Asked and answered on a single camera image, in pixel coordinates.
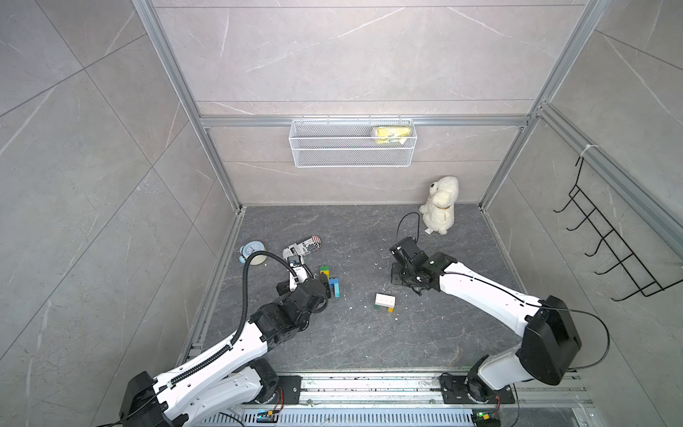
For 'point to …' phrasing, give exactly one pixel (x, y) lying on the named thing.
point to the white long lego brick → (384, 300)
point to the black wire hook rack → (643, 280)
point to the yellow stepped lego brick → (391, 310)
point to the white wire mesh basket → (353, 143)
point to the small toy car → (302, 247)
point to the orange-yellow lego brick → (325, 272)
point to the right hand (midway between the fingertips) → (398, 275)
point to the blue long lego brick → (333, 280)
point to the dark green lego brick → (325, 268)
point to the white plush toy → (437, 213)
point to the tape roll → (251, 247)
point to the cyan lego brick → (337, 294)
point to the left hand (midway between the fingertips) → (312, 275)
